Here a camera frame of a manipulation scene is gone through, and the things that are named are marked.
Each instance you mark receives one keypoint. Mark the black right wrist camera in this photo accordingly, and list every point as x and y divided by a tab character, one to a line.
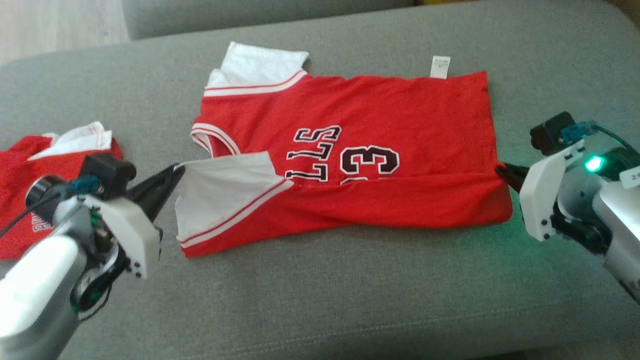
550	132

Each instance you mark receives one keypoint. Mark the wide grey sofa back cushion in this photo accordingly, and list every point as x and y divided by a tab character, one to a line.
250	12

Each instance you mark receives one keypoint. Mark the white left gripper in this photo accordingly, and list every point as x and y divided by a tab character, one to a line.
132	235

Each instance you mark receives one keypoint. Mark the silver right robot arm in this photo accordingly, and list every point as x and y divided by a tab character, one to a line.
620	230

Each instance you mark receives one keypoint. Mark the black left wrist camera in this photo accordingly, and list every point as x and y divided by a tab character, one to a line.
107	172

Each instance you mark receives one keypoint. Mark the red basketball jersey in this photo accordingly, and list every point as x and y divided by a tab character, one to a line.
400	115

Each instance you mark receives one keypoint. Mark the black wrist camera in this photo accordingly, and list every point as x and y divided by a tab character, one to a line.
550	132
107	172

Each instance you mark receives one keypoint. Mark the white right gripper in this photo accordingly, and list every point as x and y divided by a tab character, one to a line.
545	195

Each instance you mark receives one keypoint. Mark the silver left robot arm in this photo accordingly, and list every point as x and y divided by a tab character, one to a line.
40	290

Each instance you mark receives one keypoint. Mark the red shorts with white trim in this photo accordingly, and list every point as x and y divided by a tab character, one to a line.
15	200

